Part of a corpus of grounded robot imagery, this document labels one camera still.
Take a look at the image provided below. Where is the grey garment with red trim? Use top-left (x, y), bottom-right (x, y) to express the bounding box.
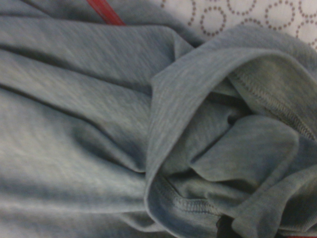
top-left (0, 0), bottom-right (317, 238)

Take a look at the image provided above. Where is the bed with white dotted sheet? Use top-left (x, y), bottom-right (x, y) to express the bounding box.
top-left (151, 0), bottom-right (317, 52)

